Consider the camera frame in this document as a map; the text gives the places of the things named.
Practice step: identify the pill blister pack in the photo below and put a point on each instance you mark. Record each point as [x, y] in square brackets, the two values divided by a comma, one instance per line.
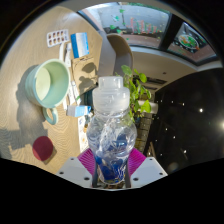
[57, 37]

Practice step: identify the group of ceiling lights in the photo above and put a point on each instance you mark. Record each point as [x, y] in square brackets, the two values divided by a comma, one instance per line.
[201, 110]

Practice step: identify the printed white leaflet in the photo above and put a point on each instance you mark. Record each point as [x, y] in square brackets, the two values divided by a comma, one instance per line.
[82, 133]

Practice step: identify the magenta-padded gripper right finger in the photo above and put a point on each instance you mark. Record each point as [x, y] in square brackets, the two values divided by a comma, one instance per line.
[146, 170]

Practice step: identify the clear blue-label drink bottle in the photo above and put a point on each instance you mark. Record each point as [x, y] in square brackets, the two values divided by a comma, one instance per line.
[111, 133]

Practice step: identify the round wreath window decal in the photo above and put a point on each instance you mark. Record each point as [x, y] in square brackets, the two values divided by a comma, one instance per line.
[189, 41]

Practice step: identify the flat round red coaster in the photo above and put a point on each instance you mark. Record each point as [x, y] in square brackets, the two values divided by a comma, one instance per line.
[42, 148]

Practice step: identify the christmas tree window decal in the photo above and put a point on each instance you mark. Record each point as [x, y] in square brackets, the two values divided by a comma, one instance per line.
[143, 26]

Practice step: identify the flat blue white box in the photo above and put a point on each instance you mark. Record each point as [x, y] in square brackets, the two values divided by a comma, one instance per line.
[80, 45]

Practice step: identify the green potted plant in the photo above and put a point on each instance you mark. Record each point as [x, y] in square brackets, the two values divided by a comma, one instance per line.
[135, 86]

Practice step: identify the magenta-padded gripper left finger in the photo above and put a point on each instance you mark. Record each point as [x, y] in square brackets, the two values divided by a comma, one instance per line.
[75, 171]

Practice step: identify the white green ointment tube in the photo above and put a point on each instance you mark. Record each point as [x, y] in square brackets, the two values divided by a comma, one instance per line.
[67, 55]

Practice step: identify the small blue white carton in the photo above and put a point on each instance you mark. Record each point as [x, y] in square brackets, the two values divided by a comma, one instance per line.
[77, 111]

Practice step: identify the dark-framed window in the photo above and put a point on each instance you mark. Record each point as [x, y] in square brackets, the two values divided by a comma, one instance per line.
[146, 23]

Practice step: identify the pale green mug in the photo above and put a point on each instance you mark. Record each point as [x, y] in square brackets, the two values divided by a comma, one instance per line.
[50, 83]

